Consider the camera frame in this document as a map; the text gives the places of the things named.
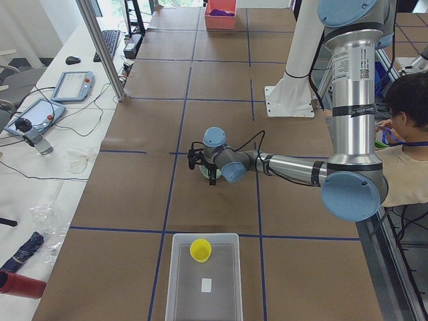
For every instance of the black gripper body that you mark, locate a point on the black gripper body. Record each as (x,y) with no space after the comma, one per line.
(210,167)

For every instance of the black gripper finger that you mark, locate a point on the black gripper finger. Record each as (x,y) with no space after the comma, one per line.
(212,177)

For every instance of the mint green bowl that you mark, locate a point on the mint green bowl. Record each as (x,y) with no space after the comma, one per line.
(205,172)

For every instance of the yellow plastic cup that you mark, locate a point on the yellow plastic cup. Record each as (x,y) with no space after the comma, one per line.
(200,250)

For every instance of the purple cloth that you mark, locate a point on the purple cloth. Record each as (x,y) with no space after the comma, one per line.
(221,13)

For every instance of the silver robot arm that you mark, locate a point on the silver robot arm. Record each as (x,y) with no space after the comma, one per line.
(352,183)

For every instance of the black box device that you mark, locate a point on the black box device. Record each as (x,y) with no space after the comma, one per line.
(132,46)

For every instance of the clear plastic bin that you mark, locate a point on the clear plastic bin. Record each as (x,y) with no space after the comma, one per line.
(205,291)

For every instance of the pink plastic tray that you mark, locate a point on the pink plastic tray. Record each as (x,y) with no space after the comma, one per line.
(220,23)

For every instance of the upper teach pendant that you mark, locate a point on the upper teach pendant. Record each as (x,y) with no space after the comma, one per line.
(73,86)

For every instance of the teach pendant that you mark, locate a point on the teach pendant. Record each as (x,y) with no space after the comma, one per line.
(73,86)
(42,114)

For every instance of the black keyboard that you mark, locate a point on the black keyboard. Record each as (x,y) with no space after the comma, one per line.
(111,38)

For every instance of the crumpled clear plastic wrap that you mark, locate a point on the crumpled clear plastic wrap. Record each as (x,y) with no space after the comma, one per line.
(53,224)

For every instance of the lower teach pendant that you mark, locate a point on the lower teach pendant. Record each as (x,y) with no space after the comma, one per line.
(42,114)

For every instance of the black computer mouse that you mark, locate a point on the black computer mouse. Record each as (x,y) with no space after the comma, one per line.
(71,60)

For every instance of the clear water bottle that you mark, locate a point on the clear water bottle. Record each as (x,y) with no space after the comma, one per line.
(32,136)

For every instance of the folded dark blue umbrella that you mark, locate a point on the folded dark blue umbrella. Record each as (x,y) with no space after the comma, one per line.
(26,251)

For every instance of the seated person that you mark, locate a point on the seated person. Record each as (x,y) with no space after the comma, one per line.
(405,159)

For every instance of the red bottle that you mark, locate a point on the red bottle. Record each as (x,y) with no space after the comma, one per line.
(22,286)

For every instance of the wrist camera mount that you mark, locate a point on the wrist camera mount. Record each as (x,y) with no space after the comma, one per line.
(195,155)

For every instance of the white camera column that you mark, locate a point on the white camera column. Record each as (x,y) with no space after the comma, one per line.
(291,96)

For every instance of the aluminium frame post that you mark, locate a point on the aluminium frame post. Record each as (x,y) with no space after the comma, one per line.
(89,17)

